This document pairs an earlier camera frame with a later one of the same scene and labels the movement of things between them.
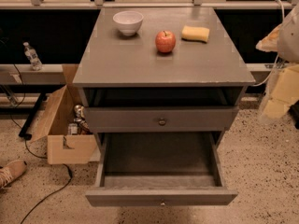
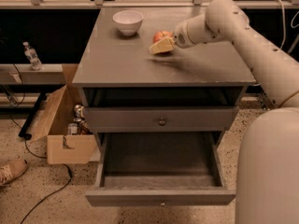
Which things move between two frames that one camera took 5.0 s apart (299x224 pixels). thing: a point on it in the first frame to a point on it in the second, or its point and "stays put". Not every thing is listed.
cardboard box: [64, 147] stays put
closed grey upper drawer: [159, 119] stays put
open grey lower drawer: [159, 169] stays put
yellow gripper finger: [285, 91] to [190, 33]
